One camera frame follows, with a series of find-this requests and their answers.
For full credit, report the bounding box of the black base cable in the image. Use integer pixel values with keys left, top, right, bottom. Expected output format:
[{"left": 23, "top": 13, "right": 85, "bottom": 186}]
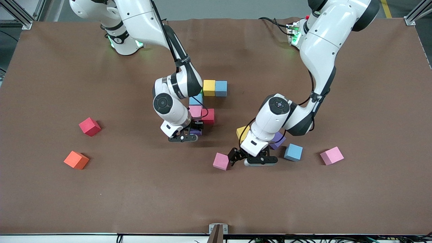
[{"left": 258, "top": 17, "right": 292, "bottom": 36}]

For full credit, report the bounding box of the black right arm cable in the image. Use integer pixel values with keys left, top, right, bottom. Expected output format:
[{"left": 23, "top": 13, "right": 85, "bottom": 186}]
[{"left": 150, "top": 0, "right": 209, "bottom": 121}]

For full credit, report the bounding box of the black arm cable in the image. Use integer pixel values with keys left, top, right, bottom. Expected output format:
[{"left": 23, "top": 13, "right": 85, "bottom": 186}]
[
  {"left": 239, "top": 69, "right": 317, "bottom": 151},
  {"left": 150, "top": 0, "right": 209, "bottom": 121}
]

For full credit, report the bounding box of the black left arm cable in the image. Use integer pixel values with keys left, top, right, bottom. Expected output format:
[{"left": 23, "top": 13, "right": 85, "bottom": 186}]
[{"left": 239, "top": 69, "right": 317, "bottom": 151}]

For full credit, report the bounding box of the brown table cover sheet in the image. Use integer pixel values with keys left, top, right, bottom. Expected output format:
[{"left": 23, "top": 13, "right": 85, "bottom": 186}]
[{"left": 0, "top": 18, "right": 432, "bottom": 236}]

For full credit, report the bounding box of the orange foam cube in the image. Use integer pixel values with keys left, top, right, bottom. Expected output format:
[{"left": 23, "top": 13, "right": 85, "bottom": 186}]
[{"left": 63, "top": 151, "right": 90, "bottom": 170}]

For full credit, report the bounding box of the red foam cube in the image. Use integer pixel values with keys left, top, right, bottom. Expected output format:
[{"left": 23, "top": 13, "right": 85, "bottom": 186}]
[
  {"left": 79, "top": 117, "right": 102, "bottom": 137},
  {"left": 202, "top": 108, "right": 215, "bottom": 125}
]

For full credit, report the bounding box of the yellow foam cube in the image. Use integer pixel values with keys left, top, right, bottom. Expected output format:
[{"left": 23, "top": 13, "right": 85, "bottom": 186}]
[
  {"left": 236, "top": 126, "right": 251, "bottom": 142},
  {"left": 203, "top": 80, "right": 216, "bottom": 97}
]

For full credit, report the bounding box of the aluminium frame post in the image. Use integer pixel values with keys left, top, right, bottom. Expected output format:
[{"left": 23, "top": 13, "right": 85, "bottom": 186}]
[
  {"left": 0, "top": 0, "right": 46, "bottom": 30},
  {"left": 404, "top": 0, "right": 432, "bottom": 26}
]

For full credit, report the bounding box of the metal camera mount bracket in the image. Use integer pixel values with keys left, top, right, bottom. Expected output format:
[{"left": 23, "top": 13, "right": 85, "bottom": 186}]
[{"left": 208, "top": 223, "right": 228, "bottom": 243}]

